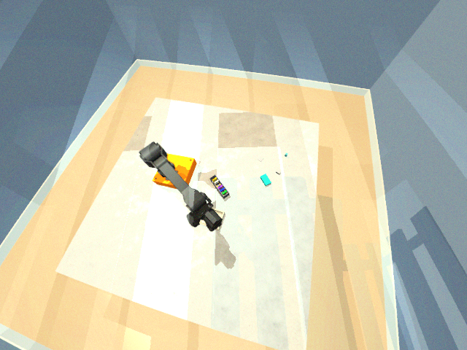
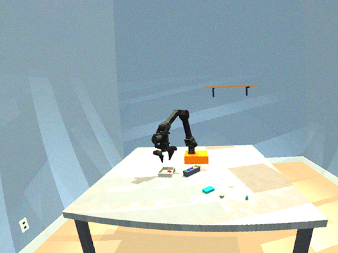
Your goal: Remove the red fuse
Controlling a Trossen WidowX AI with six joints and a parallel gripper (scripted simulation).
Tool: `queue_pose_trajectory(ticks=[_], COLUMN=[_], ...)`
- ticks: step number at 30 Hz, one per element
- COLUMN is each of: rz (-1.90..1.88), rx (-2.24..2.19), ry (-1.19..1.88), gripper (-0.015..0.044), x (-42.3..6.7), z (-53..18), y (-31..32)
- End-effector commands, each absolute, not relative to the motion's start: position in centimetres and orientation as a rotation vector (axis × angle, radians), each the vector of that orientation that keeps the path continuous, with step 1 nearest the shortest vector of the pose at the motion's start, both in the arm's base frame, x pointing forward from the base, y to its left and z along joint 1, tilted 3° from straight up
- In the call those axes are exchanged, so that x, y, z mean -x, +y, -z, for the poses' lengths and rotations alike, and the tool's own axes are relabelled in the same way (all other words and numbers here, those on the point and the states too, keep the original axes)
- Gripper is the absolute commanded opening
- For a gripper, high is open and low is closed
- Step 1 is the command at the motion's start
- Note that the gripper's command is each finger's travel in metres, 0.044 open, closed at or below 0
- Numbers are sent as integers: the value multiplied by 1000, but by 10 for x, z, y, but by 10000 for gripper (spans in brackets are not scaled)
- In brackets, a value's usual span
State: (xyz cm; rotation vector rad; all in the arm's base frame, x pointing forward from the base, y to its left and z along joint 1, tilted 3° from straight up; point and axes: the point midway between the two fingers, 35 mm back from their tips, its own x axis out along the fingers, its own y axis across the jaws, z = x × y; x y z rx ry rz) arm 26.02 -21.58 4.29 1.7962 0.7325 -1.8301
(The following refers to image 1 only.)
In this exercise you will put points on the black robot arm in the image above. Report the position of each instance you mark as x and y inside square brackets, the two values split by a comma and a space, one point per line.
[155, 156]

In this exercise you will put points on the white square tray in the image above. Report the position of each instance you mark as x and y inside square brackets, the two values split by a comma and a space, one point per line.
[219, 212]

